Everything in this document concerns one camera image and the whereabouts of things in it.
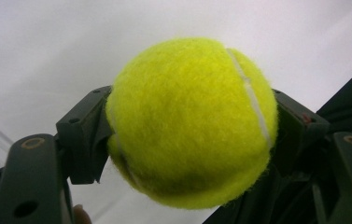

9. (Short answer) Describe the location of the yellow tennis ball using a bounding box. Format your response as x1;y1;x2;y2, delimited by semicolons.
105;36;280;210

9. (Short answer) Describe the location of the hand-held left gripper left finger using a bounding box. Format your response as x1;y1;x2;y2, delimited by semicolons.
55;85;116;186

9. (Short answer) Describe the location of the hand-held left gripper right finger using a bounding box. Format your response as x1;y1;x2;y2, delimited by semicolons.
271;88;332;179

